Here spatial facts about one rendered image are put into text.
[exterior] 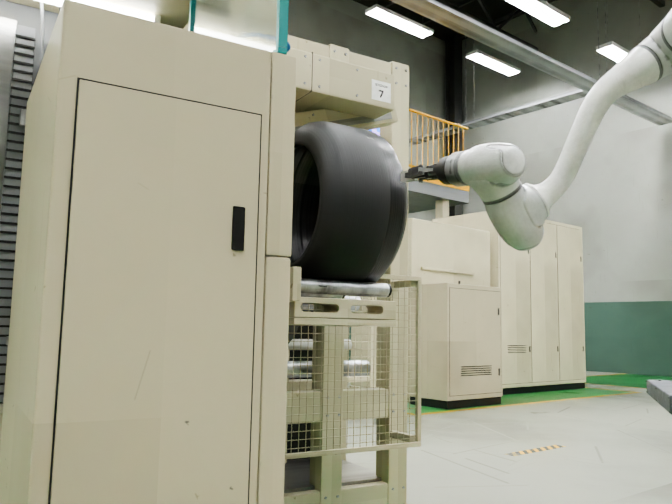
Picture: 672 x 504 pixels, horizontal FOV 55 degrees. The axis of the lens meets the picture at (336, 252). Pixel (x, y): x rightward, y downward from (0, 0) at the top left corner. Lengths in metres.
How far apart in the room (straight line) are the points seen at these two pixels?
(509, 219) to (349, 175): 0.52
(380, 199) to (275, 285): 0.85
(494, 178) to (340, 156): 0.54
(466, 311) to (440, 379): 0.75
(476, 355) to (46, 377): 6.11
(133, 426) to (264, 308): 0.28
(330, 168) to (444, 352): 4.83
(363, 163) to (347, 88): 0.64
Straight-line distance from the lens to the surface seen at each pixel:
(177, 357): 1.06
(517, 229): 1.62
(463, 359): 6.74
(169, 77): 1.12
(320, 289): 1.92
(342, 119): 2.63
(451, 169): 1.65
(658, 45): 1.80
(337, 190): 1.87
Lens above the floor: 0.78
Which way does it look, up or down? 7 degrees up
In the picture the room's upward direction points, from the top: 1 degrees clockwise
